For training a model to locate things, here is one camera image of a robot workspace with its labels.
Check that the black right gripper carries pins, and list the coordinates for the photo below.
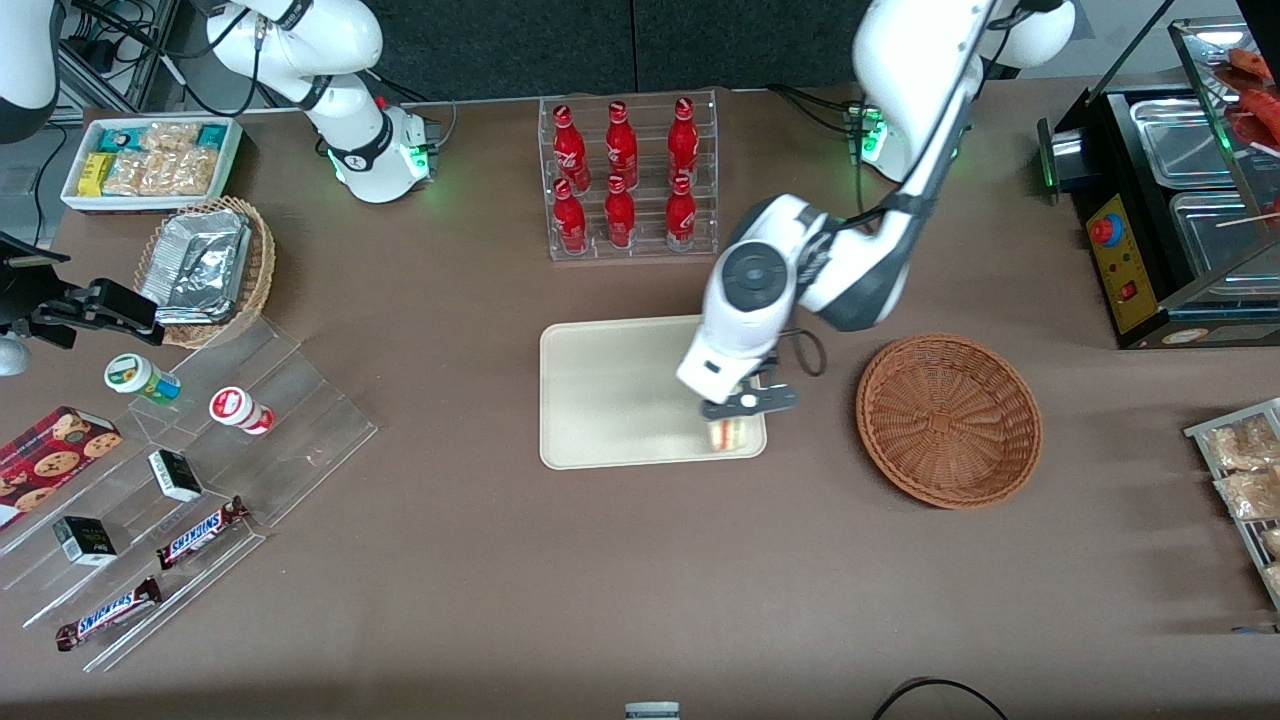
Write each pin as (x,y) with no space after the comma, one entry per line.
(28,292)

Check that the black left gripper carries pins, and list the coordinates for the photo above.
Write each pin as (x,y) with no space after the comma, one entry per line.
(769,363)

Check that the triangular sandwich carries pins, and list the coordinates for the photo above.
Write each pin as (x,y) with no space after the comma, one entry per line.
(732,436)

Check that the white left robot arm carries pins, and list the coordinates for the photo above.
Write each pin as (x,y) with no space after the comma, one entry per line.
(900,60)

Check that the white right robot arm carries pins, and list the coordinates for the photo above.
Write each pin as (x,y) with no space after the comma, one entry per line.
(350,100)

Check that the cream plastic tray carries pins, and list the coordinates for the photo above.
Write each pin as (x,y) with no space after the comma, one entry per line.
(610,390)

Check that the light wicker basket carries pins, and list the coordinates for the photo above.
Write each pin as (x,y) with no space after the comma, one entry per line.
(262,260)

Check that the round brown wicker basket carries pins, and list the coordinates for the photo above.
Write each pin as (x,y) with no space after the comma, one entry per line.
(950,420)

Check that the tray of packaged snacks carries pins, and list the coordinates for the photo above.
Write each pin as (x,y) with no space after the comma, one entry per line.
(1205,432)

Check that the green label yogurt cup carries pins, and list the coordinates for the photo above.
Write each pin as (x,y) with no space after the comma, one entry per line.
(140,378)

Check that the red label yogurt cup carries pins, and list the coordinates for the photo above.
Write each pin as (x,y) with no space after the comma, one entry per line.
(240,410)

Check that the clear bag of nuts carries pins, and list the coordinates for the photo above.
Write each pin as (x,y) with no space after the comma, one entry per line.
(170,136)
(165,173)

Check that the yellow snack packet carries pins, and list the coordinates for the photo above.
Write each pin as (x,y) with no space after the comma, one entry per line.
(94,173)

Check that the small black box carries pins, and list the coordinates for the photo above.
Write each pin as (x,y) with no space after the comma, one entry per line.
(84,540)
(175,475)

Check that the red cookie box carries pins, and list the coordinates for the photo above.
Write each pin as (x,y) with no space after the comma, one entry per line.
(45,460)

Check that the teal snack packet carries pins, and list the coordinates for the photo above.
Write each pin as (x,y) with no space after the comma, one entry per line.
(212,135)
(118,138)

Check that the white plastic snack bin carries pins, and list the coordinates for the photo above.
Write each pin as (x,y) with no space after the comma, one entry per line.
(230,160)

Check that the clear acrylic stepped display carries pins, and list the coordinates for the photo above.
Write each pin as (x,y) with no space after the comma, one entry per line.
(300,420)

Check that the clear acrylic bottle rack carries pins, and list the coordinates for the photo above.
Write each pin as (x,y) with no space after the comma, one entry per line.
(650,245)

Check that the red cola bottle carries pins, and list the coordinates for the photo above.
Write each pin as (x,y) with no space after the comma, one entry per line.
(683,140)
(569,150)
(570,220)
(681,215)
(621,145)
(620,215)

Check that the Snickers chocolate bar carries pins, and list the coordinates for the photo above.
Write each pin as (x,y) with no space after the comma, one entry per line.
(200,533)
(108,613)

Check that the small grey white object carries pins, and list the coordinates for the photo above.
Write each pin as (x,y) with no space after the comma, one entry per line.
(652,711)

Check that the black hot food display machine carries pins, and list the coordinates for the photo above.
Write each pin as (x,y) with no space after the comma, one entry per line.
(1150,300)

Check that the clear snack bag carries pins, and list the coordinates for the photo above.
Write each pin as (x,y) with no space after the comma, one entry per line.
(1274,580)
(1272,542)
(1240,445)
(1250,495)

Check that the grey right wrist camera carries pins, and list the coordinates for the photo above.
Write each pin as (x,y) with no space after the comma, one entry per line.
(12,358)

